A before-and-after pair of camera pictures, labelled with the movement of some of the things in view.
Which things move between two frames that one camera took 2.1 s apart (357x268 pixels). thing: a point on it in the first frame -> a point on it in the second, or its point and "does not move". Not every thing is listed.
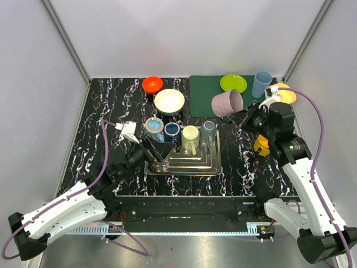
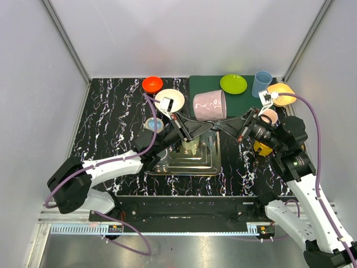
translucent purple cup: (226, 103) -> (210, 106)
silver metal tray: (206, 161) does not move
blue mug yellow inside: (154, 128) does not move
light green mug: (190, 138) does not move
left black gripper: (150, 151) -> (180, 127)
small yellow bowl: (262, 142) does not move
